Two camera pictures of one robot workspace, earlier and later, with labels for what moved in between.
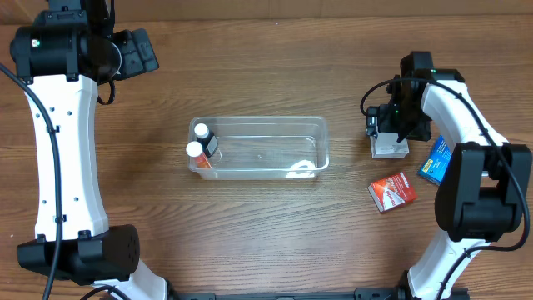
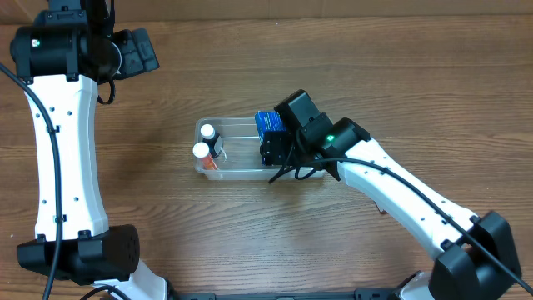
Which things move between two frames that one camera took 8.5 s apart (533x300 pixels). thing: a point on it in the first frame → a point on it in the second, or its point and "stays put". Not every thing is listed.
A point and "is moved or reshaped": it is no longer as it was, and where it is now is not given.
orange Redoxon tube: [194, 149] is moved or reshaped
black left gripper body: [136, 53] stays put
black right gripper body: [400, 121] → [274, 147]
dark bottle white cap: [209, 141] is moved or reshaped
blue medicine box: [435, 162] → [268, 121]
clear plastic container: [264, 147] stays put
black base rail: [397, 293] stays put
